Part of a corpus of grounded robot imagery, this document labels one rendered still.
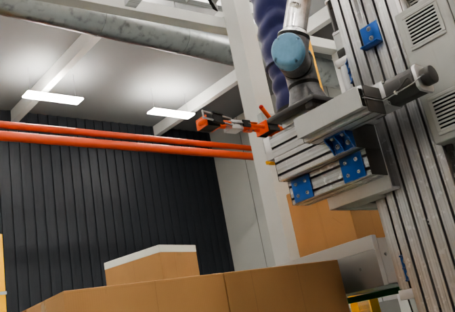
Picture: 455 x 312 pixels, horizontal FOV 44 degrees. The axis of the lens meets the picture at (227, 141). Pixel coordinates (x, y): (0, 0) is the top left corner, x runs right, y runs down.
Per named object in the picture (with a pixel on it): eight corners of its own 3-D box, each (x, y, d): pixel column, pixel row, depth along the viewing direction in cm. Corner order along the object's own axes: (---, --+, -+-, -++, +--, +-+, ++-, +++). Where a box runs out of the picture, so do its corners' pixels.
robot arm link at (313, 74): (322, 86, 213) (313, 54, 218) (315, 73, 201) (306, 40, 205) (292, 95, 216) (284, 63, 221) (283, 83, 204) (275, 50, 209)
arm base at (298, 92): (338, 103, 206) (332, 79, 209) (311, 98, 196) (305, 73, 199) (308, 120, 216) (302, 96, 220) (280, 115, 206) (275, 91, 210)
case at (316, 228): (382, 262, 315) (364, 193, 327) (443, 246, 284) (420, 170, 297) (302, 272, 280) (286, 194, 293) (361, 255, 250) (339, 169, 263)
